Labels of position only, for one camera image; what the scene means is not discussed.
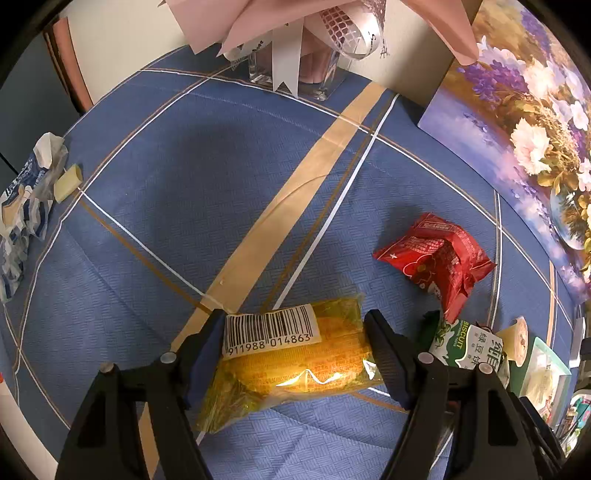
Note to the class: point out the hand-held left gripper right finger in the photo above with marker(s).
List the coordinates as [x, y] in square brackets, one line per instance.
[383, 350]

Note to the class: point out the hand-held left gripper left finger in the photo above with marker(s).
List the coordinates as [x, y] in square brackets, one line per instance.
[205, 350]

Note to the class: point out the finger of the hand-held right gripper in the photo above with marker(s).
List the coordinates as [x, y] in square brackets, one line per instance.
[545, 429]

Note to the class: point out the yellow corn packet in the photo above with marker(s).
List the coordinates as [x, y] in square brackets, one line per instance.
[300, 364]

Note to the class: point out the white box with green rim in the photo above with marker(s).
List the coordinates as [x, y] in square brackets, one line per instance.
[545, 378]

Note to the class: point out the green biscuit packet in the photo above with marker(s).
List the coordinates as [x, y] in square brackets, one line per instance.
[461, 341]

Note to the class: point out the jelly cup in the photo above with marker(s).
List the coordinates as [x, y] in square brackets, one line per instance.
[515, 339]

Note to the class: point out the red snack packet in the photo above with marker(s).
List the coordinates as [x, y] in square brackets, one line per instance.
[438, 263]

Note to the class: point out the blue plaid tablecloth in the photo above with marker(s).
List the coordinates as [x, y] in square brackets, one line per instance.
[161, 184]

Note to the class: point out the small cream block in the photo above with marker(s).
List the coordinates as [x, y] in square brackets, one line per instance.
[68, 182]

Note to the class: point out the crumpled blue white wrapper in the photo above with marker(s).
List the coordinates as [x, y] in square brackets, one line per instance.
[23, 198]

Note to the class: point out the flower painting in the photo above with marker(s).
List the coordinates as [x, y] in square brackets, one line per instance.
[531, 138]

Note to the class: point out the clear glass vase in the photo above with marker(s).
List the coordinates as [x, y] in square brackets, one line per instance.
[318, 69]

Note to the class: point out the pink flower bouquet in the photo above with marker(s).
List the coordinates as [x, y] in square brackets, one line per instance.
[221, 18]

